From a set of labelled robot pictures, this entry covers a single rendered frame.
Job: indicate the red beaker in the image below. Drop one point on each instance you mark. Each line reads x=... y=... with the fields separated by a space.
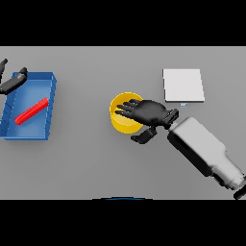
x=31 y=111

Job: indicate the yellow bowl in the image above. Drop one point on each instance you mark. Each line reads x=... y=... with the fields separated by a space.
x=123 y=123

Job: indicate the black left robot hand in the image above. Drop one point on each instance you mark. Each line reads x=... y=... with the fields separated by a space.
x=12 y=82

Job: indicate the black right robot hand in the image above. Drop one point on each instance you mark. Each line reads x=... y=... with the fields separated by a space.
x=150 y=112

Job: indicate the pale square measuring scale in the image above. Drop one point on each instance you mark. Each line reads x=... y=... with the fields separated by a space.
x=183 y=85

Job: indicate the blue tray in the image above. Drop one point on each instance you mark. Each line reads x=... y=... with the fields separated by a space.
x=29 y=109

